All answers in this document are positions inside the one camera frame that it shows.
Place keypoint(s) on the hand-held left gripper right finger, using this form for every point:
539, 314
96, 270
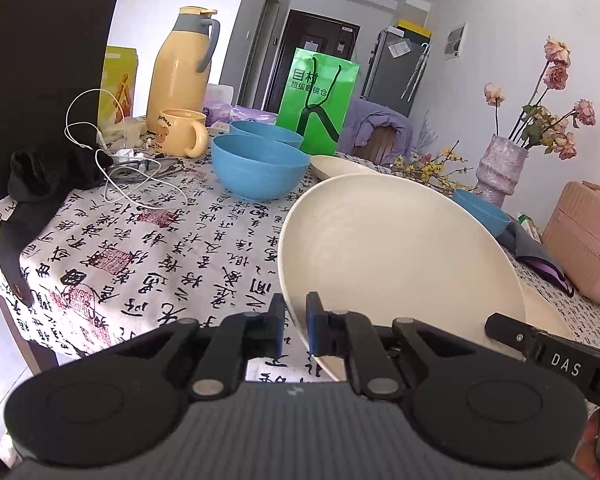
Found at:
314, 325

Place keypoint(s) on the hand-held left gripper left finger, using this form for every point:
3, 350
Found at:
276, 322

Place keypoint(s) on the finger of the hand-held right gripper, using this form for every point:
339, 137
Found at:
515, 335

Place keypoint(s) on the large cream plate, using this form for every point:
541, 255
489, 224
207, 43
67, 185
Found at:
395, 260

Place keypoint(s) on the blue bowl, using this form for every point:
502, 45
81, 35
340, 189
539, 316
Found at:
255, 170
480, 212
265, 130

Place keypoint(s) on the person's right hand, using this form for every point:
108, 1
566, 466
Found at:
592, 442

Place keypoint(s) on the purple cloth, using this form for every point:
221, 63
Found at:
550, 272

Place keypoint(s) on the grey cloth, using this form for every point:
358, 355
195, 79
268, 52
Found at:
525, 247

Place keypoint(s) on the pink case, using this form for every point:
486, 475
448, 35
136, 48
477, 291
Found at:
585, 245

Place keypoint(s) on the calligraphy printed tablecloth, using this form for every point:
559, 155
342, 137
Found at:
180, 260

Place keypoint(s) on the pink textured vase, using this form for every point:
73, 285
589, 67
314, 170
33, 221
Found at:
500, 170

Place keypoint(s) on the yellow flower branch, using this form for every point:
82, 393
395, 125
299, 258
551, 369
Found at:
430, 165

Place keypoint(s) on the wooden chair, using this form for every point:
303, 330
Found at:
380, 145

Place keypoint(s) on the purple printed packet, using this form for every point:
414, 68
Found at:
252, 115

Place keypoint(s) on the eyeglasses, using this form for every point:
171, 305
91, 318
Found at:
130, 165

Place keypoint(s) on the yellow bear mug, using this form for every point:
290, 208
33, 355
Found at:
175, 132

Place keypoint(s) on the purple jacket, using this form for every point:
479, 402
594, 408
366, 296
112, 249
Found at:
365, 115

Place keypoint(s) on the green paper shopping bag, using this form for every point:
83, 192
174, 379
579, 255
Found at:
300, 100

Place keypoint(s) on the clear plastic tissue pack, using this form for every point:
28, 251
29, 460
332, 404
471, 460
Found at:
219, 105

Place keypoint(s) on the clear plastic bag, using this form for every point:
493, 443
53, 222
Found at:
122, 132

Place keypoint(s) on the grey refrigerator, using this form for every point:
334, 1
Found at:
385, 80

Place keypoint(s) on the yellow thermos jug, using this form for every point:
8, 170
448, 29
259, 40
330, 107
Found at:
180, 75

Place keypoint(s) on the white umbrella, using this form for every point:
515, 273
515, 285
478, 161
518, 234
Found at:
415, 72

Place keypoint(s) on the grey interior door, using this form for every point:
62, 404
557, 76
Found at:
267, 50

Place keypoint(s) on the black cloth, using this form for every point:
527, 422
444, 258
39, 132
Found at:
40, 170

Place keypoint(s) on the yellow cardboard box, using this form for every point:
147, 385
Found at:
120, 85

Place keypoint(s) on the dried pink rose bouquet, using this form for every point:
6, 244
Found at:
557, 52

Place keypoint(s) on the dark brown entrance door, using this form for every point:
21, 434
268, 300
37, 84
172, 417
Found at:
300, 35

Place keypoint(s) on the paper sheet on refrigerator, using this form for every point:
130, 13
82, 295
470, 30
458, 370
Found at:
399, 49

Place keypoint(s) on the black paper bag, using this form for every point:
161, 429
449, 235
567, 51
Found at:
45, 60

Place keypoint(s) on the white wall panel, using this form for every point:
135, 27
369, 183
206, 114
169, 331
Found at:
455, 40

